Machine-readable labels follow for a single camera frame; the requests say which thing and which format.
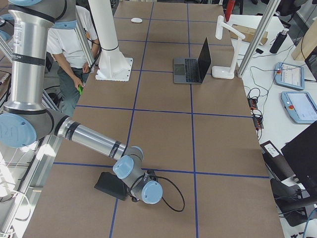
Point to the grey laptop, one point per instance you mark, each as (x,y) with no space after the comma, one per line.
(192,70)

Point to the black mouse pad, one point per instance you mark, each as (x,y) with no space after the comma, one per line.
(112,185)

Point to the white computer mouse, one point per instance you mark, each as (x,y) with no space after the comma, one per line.
(136,20)

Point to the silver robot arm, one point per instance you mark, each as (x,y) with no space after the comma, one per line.
(25,119)

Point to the orange usb hub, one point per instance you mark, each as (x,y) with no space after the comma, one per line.
(256,114)

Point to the person in white shirt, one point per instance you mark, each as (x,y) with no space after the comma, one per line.
(73,71)

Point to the cardboard box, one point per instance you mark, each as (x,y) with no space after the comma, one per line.
(249,33)

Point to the blue teach pendant far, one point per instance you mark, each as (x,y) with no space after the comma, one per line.
(289,75)

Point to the blue teach pendant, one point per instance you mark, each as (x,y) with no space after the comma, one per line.
(289,75)
(300,106)

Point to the blue teach pendant near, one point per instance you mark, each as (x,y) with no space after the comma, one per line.
(300,106)

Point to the black monitor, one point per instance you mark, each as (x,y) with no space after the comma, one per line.
(301,155)

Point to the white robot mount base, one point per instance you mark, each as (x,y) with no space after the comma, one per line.
(113,65)

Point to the aluminium frame post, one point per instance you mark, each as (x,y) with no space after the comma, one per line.
(262,26)

